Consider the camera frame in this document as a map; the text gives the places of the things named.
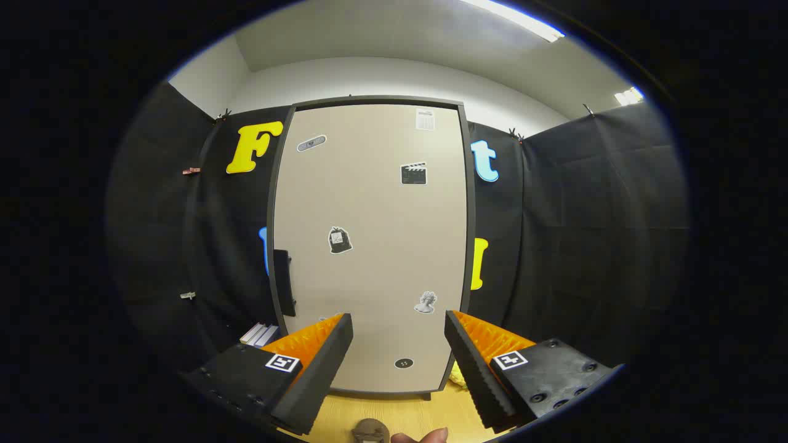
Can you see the long ceiling light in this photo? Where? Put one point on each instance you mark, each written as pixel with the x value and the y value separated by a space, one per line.
pixel 517 18

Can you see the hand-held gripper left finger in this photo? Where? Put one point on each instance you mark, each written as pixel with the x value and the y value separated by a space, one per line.
pixel 320 375

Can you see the brown felt shoe with bow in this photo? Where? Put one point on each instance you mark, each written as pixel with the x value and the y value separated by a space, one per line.
pixel 369 427

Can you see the small ceiling light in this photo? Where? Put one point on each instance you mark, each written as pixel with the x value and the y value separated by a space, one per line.
pixel 628 96

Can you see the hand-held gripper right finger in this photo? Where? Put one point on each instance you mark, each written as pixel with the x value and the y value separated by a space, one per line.
pixel 477 375

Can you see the yellow plush toy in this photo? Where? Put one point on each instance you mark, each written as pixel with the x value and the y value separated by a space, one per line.
pixel 457 375

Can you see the black backdrop cloth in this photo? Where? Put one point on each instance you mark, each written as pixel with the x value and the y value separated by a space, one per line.
pixel 585 246

